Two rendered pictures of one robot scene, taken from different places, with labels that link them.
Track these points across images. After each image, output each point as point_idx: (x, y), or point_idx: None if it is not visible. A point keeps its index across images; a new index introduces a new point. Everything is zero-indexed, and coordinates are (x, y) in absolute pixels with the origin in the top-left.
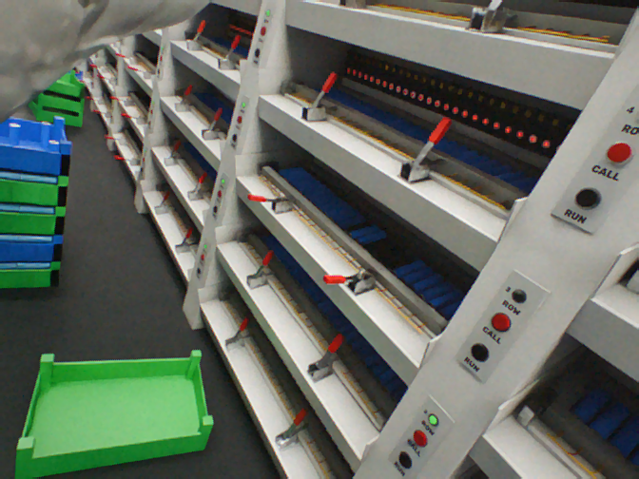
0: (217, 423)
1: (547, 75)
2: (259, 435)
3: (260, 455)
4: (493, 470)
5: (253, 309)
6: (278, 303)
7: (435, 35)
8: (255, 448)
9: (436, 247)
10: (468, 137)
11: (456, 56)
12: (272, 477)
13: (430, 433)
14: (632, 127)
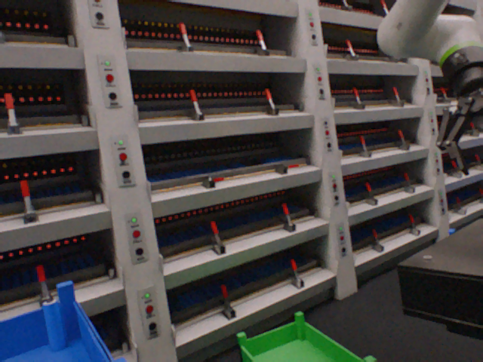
0: None
1: (294, 65)
2: (279, 323)
3: (293, 320)
4: (344, 171)
5: (237, 260)
6: (239, 242)
7: (256, 59)
8: (289, 322)
9: (251, 154)
10: (232, 102)
11: (266, 65)
12: (304, 314)
13: (335, 181)
14: (318, 72)
